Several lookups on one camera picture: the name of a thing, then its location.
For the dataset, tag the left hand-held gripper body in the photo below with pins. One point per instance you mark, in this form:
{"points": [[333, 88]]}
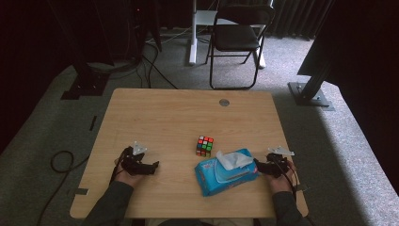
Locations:
{"points": [[133, 164]]}

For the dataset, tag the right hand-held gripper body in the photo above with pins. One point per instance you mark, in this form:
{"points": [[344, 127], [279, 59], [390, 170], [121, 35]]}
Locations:
{"points": [[276, 166]]}

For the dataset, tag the white wet wipe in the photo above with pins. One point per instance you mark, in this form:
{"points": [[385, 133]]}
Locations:
{"points": [[233, 160]]}

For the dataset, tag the blue wet wipe pack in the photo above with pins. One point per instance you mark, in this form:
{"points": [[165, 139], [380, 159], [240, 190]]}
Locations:
{"points": [[213, 179]]}

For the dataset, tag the colourful puzzle cube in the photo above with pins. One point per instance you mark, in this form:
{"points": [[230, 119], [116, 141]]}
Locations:
{"points": [[204, 146]]}

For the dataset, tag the person's left hand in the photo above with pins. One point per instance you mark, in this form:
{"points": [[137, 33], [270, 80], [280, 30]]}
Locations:
{"points": [[127, 179]]}

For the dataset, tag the person's right hand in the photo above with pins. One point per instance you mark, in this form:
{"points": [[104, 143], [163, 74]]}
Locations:
{"points": [[280, 184]]}

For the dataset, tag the grey tape piece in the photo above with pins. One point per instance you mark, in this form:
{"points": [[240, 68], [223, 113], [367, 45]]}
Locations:
{"points": [[303, 187], [81, 191]]}

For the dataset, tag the grey round table grommet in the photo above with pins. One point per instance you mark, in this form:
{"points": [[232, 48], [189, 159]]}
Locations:
{"points": [[224, 102]]}

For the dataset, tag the black stand with base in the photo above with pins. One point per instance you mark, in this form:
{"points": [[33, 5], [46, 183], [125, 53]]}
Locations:
{"points": [[86, 84]]}

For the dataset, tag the black folding chair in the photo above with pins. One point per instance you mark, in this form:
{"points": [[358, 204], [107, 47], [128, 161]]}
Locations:
{"points": [[235, 37]]}

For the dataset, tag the black equipment rack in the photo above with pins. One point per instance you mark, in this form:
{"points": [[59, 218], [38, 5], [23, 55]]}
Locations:
{"points": [[142, 25]]}

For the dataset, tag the dark pleated curtain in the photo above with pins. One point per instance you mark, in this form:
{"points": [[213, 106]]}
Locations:
{"points": [[291, 19]]}

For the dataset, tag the metal stand with base plate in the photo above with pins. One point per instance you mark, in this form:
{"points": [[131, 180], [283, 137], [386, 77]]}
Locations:
{"points": [[309, 94]]}

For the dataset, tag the white desk frame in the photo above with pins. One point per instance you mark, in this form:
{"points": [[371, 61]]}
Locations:
{"points": [[193, 47]]}

